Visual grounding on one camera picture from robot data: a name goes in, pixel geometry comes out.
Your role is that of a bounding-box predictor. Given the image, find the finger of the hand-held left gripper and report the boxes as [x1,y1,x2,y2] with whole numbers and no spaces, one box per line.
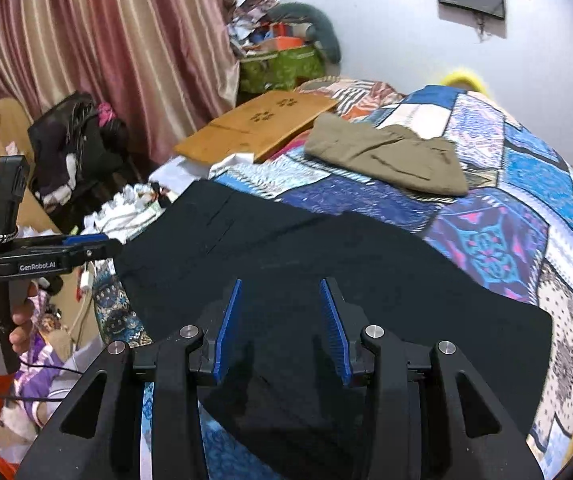
[62,233,111,248]
[65,239,124,264]

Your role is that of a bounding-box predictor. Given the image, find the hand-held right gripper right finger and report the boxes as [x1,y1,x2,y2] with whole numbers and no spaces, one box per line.
[319,277,547,480]

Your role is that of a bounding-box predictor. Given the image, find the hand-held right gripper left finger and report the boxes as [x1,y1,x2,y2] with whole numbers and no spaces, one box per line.
[16,278,244,480]

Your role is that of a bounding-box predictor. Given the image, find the black pants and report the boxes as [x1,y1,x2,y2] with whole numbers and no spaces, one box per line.
[114,180,553,480]

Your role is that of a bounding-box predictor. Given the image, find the khaki pants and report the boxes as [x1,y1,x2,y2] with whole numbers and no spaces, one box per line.
[305,112,469,197]

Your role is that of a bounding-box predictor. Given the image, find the person's left hand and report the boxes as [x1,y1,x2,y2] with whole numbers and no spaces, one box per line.
[0,282,40,357]

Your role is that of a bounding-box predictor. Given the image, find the black chair with clothes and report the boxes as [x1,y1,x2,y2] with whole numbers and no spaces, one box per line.
[29,91,133,207]

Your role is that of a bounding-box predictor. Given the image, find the purple patterned cloth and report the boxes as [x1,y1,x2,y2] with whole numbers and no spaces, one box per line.
[14,285,98,411]

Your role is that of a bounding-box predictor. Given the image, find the striped pink curtain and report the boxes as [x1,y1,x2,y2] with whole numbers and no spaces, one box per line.
[0,0,240,162]

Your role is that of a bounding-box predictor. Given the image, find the wooden lap desk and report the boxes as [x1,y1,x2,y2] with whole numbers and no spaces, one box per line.
[174,91,338,163]

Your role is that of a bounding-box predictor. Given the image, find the blue patchwork blanket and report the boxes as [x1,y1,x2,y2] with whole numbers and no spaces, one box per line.
[91,77,573,480]

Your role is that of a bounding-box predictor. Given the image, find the striped orange quilt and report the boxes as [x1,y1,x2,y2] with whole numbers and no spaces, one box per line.
[299,77,408,122]

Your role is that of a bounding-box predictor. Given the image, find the green storage box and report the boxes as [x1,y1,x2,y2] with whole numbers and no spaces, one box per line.
[239,45,327,95]

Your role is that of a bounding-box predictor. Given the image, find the pile of papers and boxes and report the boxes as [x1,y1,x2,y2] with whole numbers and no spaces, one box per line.
[229,0,317,56]

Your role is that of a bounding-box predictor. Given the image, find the yellow foam tube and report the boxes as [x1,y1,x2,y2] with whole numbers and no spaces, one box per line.
[439,67,490,95]

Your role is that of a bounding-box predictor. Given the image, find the grey neck pillow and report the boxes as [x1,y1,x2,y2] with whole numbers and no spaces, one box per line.
[266,2,342,64]

